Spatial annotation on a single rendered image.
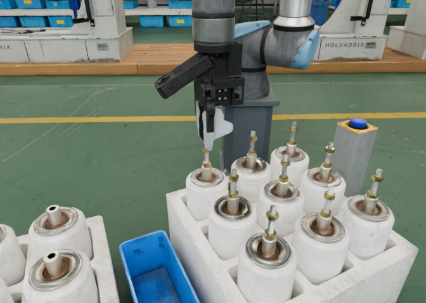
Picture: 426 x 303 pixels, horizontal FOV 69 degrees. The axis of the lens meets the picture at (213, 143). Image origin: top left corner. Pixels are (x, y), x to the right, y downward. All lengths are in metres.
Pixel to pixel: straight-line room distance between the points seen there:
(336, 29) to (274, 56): 1.89
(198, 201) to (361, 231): 0.33
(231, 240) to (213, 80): 0.30
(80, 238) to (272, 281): 0.35
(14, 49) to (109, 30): 0.72
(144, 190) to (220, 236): 0.55
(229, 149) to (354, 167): 0.42
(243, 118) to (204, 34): 0.53
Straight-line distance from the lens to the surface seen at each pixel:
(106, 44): 2.56
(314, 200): 0.72
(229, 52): 0.58
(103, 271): 0.63
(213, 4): 0.54
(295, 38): 0.93
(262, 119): 1.04
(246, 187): 0.73
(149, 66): 2.45
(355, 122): 0.85
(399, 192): 1.25
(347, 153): 0.87
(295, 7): 0.93
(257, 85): 1.02
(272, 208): 0.48
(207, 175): 0.68
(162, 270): 0.84
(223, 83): 0.58
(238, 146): 1.08
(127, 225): 0.98
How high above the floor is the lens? 0.64
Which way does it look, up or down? 28 degrees down
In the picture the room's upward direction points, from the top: straight up
